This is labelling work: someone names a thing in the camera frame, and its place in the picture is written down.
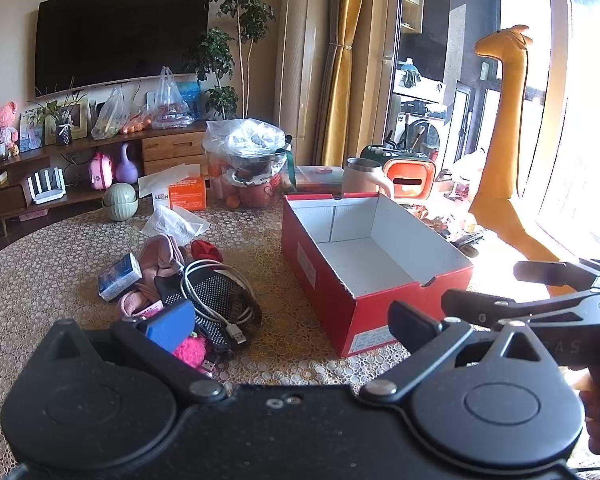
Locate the small picture frame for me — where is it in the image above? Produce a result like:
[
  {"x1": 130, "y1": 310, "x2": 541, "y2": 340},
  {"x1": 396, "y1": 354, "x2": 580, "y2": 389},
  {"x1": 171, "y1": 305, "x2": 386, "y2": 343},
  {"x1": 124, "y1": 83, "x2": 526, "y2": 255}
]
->
[{"x1": 19, "y1": 107, "x2": 46, "y2": 153}]

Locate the white photo frame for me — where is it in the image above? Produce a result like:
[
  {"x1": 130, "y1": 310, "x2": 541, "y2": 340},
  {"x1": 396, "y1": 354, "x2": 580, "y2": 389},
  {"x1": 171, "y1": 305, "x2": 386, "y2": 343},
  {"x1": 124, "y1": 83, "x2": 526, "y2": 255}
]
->
[{"x1": 42, "y1": 97, "x2": 90, "y2": 141}]

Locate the black remote control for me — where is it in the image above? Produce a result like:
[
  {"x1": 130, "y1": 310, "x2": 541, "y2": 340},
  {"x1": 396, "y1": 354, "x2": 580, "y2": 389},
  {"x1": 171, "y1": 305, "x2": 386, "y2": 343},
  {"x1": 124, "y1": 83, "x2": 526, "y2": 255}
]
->
[{"x1": 447, "y1": 232, "x2": 486, "y2": 258}]

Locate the plastic bag of vegetables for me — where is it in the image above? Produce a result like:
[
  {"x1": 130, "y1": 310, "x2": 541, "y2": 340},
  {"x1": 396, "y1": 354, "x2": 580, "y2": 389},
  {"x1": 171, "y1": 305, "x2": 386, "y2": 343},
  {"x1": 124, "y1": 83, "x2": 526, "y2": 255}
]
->
[{"x1": 91, "y1": 87, "x2": 131, "y2": 141}]

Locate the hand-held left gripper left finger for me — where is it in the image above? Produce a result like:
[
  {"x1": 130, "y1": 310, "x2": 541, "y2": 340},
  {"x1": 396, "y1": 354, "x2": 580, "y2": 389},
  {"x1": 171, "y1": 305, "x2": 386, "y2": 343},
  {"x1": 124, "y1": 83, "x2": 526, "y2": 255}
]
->
[{"x1": 27, "y1": 300, "x2": 228, "y2": 406}]

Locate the yellow curtain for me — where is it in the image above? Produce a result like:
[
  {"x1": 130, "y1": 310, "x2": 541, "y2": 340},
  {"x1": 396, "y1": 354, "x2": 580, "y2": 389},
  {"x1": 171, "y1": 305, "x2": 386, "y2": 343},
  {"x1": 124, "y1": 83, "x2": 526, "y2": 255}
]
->
[{"x1": 320, "y1": 0, "x2": 376, "y2": 168}]

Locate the green ribbon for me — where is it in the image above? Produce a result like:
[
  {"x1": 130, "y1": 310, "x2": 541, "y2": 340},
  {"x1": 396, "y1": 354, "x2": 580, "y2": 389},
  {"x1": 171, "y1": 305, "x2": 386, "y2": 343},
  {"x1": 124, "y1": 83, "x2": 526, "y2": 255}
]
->
[{"x1": 282, "y1": 135, "x2": 298, "y2": 193}]

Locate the small blue box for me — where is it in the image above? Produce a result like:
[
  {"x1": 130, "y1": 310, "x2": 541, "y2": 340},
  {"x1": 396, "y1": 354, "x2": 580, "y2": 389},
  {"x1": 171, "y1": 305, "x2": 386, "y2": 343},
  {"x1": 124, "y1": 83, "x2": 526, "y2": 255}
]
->
[{"x1": 98, "y1": 252, "x2": 143, "y2": 302}]

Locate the beige standing air conditioner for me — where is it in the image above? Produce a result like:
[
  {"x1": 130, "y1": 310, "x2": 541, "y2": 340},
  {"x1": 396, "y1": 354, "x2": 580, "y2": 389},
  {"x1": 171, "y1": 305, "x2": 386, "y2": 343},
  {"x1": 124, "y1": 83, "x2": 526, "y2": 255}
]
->
[{"x1": 274, "y1": 0, "x2": 331, "y2": 161}]

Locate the orange black toolbox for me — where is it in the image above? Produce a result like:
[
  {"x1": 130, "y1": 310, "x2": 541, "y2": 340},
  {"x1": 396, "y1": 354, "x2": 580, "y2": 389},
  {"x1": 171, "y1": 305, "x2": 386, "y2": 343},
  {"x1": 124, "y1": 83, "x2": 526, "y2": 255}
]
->
[{"x1": 360, "y1": 144, "x2": 438, "y2": 201}]

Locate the red shoe box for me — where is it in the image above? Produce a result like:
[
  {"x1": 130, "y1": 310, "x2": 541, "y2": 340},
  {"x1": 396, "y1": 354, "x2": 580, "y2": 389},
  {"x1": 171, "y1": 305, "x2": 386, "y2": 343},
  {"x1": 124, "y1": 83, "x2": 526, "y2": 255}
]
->
[{"x1": 281, "y1": 192, "x2": 476, "y2": 358}]

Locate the pile of orange fruits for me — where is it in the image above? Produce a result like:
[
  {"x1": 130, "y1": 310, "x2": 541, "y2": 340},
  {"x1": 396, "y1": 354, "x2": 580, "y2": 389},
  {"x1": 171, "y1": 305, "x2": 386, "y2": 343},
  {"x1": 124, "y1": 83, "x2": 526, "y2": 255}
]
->
[{"x1": 121, "y1": 112, "x2": 156, "y2": 134}]

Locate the purple gourd toy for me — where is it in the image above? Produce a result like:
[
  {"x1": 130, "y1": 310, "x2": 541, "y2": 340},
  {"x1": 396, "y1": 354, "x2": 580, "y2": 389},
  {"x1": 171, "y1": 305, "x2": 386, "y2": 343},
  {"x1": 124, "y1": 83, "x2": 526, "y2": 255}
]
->
[{"x1": 115, "y1": 142, "x2": 142, "y2": 184}]

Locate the white plastic bag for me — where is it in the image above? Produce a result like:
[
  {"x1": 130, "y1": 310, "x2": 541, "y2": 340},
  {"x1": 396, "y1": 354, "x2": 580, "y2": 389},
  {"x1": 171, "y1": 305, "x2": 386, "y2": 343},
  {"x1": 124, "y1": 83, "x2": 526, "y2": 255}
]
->
[{"x1": 152, "y1": 66, "x2": 196, "y2": 130}]

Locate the black television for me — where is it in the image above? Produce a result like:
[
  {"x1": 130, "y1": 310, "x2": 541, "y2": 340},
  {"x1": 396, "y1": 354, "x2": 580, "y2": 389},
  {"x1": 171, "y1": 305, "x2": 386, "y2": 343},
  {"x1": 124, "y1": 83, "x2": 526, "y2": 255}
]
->
[{"x1": 34, "y1": 0, "x2": 212, "y2": 98}]

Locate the wooden tv cabinet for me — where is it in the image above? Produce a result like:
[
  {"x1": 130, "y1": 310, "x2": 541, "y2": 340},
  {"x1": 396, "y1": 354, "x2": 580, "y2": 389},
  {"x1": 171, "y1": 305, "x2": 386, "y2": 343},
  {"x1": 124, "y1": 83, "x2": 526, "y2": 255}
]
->
[{"x1": 0, "y1": 120, "x2": 211, "y2": 233}]

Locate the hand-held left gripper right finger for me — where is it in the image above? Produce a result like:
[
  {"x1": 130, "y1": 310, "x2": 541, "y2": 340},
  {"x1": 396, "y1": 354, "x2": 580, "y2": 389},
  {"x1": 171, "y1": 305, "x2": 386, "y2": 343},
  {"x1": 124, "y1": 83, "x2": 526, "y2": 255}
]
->
[{"x1": 358, "y1": 300, "x2": 561, "y2": 406}]

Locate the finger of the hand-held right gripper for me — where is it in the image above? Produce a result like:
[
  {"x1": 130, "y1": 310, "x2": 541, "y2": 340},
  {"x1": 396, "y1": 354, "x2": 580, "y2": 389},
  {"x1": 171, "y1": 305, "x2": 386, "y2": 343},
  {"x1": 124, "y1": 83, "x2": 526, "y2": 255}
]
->
[
  {"x1": 513, "y1": 258, "x2": 600, "y2": 288},
  {"x1": 440, "y1": 287, "x2": 588, "y2": 331}
]

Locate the red cloth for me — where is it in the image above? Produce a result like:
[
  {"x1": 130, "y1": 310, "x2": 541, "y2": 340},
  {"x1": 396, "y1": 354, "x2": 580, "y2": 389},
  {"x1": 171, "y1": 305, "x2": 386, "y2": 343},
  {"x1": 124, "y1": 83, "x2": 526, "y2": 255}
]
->
[{"x1": 190, "y1": 240, "x2": 224, "y2": 263}]

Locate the clear container of fruit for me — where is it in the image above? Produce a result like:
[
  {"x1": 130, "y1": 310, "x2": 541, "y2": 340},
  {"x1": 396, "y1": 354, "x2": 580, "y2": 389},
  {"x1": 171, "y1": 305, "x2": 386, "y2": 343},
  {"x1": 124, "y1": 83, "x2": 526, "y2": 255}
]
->
[{"x1": 209, "y1": 160, "x2": 282, "y2": 209}]

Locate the pink fluffy plush strawberry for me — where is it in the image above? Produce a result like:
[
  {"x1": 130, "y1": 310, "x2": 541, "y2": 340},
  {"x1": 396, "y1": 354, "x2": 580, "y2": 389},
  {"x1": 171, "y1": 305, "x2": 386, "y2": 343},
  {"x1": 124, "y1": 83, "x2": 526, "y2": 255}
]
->
[{"x1": 172, "y1": 335, "x2": 211, "y2": 368}]

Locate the blue pack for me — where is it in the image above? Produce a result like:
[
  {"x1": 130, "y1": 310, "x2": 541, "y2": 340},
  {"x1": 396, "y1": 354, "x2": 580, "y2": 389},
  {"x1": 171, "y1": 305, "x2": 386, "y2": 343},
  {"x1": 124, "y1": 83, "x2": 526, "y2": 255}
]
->
[{"x1": 175, "y1": 81, "x2": 202, "y2": 116}]

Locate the white router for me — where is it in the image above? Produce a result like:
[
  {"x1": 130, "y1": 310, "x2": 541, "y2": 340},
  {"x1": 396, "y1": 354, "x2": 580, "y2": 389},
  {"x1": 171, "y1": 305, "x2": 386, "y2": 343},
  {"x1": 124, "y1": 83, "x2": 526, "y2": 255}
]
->
[{"x1": 26, "y1": 167, "x2": 66, "y2": 205}]

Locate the glass bowl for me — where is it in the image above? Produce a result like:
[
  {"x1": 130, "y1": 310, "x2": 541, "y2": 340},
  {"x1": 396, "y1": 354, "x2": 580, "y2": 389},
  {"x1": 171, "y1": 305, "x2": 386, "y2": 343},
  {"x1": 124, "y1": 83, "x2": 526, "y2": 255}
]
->
[{"x1": 205, "y1": 145, "x2": 288, "y2": 183}]

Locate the yellow giraffe plush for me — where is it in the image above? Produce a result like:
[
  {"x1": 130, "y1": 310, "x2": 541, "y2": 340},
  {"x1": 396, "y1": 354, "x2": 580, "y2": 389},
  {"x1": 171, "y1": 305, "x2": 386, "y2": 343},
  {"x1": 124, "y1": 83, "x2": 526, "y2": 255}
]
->
[{"x1": 469, "y1": 24, "x2": 576, "y2": 296}]

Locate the tall potted tree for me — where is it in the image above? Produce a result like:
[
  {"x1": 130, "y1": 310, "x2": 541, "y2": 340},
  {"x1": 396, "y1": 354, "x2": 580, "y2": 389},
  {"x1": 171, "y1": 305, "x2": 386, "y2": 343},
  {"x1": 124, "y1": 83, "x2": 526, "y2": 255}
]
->
[{"x1": 182, "y1": 0, "x2": 276, "y2": 121}]

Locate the pink round toy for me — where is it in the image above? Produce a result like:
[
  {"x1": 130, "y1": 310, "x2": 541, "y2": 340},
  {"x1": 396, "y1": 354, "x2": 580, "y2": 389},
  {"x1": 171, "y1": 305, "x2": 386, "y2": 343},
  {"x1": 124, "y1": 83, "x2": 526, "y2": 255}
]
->
[{"x1": 89, "y1": 153, "x2": 114, "y2": 191}]

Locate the crumpled brown snack wrapper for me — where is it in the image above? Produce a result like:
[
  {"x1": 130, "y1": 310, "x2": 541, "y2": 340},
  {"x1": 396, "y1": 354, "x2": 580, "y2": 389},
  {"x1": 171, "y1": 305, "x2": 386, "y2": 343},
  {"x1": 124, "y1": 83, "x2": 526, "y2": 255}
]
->
[{"x1": 415, "y1": 205, "x2": 461, "y2": 233}]

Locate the beige mug with handle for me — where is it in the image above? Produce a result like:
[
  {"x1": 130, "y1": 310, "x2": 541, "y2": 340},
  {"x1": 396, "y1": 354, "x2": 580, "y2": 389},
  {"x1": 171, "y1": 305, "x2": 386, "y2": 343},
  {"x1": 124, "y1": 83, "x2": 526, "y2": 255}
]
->
[{"x1": 342, "y1": 157, "x2": 396, "y2": 200}]

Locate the white usb cable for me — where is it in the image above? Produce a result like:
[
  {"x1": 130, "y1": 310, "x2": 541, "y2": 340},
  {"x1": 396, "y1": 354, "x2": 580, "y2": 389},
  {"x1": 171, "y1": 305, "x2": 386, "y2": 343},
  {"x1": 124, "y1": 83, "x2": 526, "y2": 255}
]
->
[{"x1": 180, "y1": 259, "x2": 257, "y2": 346}]

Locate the clear plastic storage box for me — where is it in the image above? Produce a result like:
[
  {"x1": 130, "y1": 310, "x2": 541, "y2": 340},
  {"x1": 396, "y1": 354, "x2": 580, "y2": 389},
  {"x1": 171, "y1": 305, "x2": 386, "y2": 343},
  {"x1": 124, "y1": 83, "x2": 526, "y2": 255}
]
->
[{"x1": 296, "y1": 165, "x2": 346, "y2": 194}]

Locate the plant in black vase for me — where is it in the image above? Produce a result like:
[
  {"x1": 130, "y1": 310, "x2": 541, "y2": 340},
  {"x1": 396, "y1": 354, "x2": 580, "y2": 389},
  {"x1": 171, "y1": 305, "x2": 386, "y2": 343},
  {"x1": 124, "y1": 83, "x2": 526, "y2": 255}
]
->
[{"x1": 30, "y1": 77, "x2": 88, "y2": 146}]

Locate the green ribbed jar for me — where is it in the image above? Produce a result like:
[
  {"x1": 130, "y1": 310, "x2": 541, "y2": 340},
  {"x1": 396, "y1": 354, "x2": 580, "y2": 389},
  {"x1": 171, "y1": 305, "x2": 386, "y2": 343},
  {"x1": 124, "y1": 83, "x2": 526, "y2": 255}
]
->
[{"x1": 102, "y1": 182, "x2": 140, "y2": 222}]

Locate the pink slipper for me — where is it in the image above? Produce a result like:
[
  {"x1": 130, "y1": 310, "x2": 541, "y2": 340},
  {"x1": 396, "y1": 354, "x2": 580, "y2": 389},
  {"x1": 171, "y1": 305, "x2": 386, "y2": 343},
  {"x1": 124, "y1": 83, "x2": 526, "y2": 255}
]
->
[
  {"x1": 140, "y1": 234, "x2": 187, "y2": 281},
  {"x1": 117, "y1": 280, "x2": 163, "y2": 321}
]

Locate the white washing machine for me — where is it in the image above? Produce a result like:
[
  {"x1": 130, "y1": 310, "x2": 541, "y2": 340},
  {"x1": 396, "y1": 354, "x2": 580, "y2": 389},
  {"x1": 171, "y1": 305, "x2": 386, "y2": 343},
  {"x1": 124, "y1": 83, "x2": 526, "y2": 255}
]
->
[{"x1": 387, "y1": 110, "x2": 443, "y2": 161}]

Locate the orange tissue box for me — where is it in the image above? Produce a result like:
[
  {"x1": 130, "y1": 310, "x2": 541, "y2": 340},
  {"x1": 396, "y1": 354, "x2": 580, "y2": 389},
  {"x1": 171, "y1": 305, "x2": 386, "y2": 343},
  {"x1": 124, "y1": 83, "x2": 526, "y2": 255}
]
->
[
  {"x1": 137, "y1": 162, "x2": 201, "y2": 199},
  {"x1": 152, "y1": 175, "x2": 208, "y2": 211}
]

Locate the pink bear figure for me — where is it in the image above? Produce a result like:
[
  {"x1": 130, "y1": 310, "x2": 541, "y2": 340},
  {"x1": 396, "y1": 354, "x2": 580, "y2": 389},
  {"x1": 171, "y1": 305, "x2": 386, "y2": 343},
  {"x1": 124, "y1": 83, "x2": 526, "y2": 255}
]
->
[{"x1": 0, "y1": 101, "x2": 20, "y2": 158}]

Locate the white folded tissue paper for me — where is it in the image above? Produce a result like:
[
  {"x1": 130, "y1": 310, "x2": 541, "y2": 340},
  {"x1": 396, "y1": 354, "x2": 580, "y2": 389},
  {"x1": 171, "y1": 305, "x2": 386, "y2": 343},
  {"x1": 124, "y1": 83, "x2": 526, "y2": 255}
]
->
[{"x1": 140, "y1": 205, "x2": 211, "y2": 241}]

